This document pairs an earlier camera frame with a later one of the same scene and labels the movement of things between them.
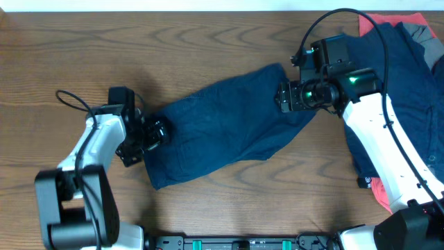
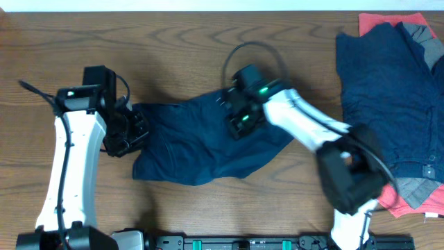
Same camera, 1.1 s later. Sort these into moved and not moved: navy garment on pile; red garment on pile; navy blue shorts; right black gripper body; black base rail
Moved: navy blue shorts; right black gripper body
Not moved: black base rail; navy garment on pile; red garment on pile
